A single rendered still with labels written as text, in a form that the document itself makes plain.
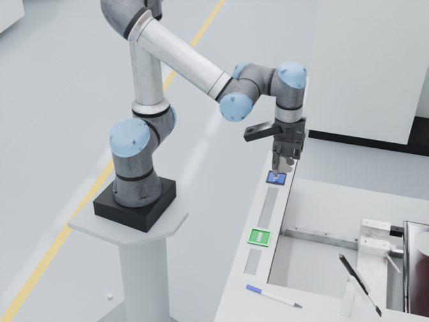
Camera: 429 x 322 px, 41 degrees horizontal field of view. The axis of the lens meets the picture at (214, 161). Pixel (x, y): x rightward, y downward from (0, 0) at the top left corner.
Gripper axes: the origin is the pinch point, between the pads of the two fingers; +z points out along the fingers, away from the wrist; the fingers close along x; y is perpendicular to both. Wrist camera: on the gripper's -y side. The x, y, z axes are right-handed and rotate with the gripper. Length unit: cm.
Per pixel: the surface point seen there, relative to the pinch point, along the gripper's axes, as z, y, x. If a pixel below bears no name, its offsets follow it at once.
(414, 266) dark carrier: 8.1, 41.8, -19.0
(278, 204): 2.1, 3.2, -11.2
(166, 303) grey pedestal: 59, -33, -10
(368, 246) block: 7.6, 29.4, -15.7
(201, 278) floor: 98, -33, 37
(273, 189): 2.5, 0.8, -4.7
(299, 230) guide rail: 13.1, 10.2, -8.7
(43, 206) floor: 98, -128, 63
